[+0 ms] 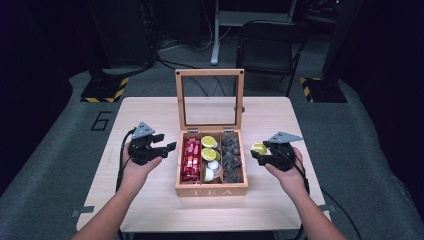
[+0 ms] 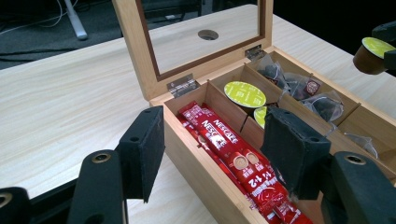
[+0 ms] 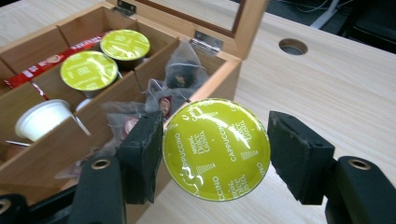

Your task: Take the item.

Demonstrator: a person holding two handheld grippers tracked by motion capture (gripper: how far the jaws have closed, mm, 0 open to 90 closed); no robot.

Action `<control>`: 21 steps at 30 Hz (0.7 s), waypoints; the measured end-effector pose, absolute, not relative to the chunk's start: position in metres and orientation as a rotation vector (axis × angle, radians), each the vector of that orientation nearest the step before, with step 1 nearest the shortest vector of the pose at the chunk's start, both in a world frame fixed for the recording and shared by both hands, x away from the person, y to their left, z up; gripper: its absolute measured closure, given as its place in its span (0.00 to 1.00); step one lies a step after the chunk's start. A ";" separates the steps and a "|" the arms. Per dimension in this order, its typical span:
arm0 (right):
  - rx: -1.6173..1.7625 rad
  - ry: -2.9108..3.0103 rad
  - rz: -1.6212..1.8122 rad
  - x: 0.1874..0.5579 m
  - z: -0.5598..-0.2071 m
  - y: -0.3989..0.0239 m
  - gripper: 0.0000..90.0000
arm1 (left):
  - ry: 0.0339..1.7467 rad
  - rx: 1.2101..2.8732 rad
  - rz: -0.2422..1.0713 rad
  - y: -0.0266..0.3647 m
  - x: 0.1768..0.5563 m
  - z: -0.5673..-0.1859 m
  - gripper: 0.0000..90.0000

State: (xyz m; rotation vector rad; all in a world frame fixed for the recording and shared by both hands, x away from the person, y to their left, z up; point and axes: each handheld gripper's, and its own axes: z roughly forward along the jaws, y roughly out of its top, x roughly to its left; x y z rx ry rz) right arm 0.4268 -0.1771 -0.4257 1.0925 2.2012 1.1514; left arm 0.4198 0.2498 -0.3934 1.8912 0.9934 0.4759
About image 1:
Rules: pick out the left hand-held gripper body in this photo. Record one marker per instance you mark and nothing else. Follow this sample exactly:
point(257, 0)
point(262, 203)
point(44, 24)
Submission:
point(141, 150)

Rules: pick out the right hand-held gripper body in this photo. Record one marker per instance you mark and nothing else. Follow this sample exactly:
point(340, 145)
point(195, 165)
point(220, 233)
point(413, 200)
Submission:
point(283, 156)

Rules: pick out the yellow lid capsule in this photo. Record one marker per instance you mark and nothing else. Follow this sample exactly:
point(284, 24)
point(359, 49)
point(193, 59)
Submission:
point(258, 148)
point(209, 154)
point(208, 141)

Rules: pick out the wooden tea box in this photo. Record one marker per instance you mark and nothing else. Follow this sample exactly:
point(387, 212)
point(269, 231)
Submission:
point(210, 190)

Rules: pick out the person's left hand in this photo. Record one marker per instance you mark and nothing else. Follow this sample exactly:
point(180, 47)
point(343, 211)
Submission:
point(135, 175)

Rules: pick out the person's right hand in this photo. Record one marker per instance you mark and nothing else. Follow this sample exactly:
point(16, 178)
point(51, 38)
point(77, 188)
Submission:
point(293, 183)

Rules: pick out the bundle of red stick packets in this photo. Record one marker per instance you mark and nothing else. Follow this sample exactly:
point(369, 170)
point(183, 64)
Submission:
point(191, 160)

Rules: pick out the pile of dark tea bags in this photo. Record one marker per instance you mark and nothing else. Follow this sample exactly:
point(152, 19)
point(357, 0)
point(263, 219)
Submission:
point(231, 158)

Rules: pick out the white capsule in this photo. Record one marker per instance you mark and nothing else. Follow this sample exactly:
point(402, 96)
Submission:
point(213, 165)
point(209, 174)

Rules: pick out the grey tape piece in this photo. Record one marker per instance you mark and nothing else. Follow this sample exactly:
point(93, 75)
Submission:
point(82, 211)
point(327, 208)

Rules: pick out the black stand striped base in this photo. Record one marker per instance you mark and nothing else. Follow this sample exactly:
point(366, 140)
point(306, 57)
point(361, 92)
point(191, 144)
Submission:
point(103, 90)
point(325, 90)

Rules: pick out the black folding chair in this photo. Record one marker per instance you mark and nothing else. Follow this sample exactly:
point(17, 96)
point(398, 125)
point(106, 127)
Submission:
point(263, 50)

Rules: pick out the white desk frame leg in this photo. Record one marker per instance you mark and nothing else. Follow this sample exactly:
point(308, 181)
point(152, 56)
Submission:
point(216, 40)

